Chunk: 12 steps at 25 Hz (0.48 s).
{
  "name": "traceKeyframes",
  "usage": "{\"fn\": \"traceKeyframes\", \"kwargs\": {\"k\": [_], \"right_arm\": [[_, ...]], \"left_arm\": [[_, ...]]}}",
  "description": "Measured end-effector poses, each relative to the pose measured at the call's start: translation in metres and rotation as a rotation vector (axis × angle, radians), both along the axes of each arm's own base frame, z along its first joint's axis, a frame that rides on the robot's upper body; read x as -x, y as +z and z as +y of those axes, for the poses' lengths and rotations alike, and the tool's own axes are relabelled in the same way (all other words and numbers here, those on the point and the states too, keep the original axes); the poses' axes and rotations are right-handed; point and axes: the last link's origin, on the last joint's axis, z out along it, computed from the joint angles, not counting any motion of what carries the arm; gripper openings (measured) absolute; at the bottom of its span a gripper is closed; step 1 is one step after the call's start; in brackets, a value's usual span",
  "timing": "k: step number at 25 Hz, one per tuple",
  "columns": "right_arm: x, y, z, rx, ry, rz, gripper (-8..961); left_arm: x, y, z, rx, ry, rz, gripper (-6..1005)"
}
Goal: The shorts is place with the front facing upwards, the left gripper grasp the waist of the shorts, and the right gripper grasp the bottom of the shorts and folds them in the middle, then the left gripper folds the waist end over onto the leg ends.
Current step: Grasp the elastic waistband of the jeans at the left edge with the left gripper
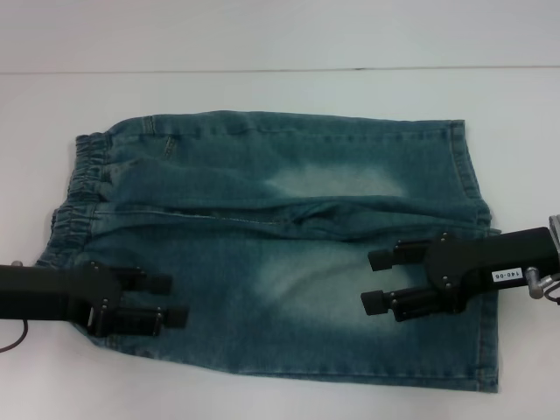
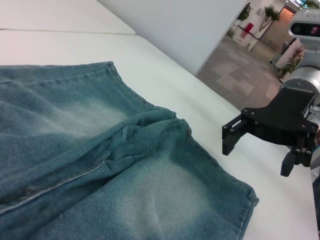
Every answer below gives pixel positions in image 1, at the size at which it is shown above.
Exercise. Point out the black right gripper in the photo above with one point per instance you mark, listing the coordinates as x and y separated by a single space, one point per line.
472 262

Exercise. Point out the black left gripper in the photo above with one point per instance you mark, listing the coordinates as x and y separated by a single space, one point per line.
52 293

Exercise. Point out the blue denim shorts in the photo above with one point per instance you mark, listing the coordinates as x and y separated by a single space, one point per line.
271 175

